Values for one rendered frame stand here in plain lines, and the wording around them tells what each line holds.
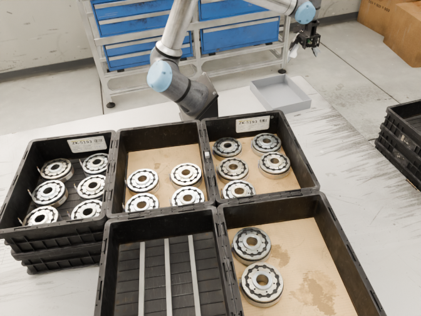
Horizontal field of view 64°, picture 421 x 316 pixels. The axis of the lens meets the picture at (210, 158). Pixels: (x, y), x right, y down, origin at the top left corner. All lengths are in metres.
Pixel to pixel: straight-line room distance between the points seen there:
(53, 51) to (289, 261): 3.36
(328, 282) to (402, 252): 0.35
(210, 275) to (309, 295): 0.25
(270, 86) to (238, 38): 1.34
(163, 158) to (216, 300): 0.55
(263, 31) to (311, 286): 2.57
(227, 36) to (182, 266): 2.42
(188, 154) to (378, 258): 0.70
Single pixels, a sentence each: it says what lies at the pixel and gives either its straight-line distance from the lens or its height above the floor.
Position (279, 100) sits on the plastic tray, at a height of 0.70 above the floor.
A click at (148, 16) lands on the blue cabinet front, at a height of 0.71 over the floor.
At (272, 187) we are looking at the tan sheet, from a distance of 1.11.
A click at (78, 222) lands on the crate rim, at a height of 0.93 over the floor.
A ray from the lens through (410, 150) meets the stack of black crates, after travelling 1.95.
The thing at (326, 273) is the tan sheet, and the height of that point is 0.83.
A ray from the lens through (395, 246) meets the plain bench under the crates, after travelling 1.23.
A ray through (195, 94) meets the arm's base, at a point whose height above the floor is 0.90.
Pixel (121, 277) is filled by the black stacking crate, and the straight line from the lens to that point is 0.97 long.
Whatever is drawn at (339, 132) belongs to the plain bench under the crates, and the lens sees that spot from 1.58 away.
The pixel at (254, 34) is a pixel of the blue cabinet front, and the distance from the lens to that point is 3.17.
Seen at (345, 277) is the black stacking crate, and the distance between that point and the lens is 0.94.
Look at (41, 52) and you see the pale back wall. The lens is 3.91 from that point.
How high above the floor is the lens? 1.64
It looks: 43 degrees down
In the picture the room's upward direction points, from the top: 4 degrees counter-clockwise
